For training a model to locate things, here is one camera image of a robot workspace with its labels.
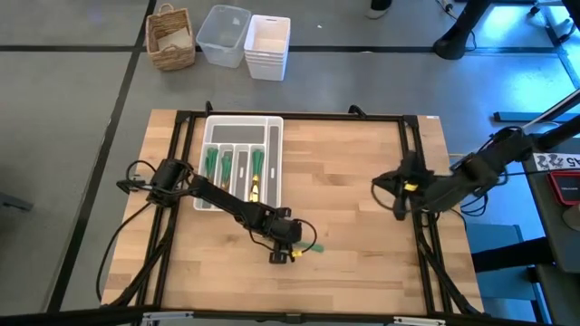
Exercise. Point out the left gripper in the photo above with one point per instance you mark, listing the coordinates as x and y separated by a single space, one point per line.
283 228

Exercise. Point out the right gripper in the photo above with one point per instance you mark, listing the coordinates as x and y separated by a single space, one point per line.
417 199

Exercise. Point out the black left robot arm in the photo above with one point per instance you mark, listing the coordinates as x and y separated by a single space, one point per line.
226 204

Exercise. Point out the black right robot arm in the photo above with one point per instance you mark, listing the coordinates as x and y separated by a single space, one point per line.
476 176

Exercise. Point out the white plastic cutlery tray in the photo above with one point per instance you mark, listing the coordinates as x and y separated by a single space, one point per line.
273 149

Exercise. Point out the blue grey chair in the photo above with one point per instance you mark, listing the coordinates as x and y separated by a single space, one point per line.
494 235

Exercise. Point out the black floor bar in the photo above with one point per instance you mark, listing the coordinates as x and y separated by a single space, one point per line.
507 117

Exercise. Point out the black stand base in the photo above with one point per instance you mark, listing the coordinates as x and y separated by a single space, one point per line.
453 45

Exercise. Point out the black side desk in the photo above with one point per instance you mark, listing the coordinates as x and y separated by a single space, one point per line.
539 204

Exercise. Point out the white plastic bin stack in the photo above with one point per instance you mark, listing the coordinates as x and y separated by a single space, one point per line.
267 68

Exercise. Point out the white printed label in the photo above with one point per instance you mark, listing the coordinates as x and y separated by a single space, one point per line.
553 161

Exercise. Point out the person's shoe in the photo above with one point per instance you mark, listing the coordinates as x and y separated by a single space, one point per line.
378 8

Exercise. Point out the red-edged black tablet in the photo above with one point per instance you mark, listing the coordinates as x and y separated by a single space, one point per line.
566 188

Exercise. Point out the clear plastic bin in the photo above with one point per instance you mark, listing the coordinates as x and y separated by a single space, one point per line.
226 59

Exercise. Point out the grey round disc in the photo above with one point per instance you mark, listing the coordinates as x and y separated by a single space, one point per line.
573 219

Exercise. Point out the woven wicker basket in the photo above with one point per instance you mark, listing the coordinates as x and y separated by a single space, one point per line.
181 59

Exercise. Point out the black crossbar with silver brackets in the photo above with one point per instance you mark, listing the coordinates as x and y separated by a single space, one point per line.
90 317

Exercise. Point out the white paper sheet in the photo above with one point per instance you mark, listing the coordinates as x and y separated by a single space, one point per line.
174 40

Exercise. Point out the grey floor foot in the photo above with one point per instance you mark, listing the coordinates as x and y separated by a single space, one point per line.
13 201

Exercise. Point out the black metal table frame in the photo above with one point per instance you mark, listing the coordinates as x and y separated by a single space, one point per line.
317 117

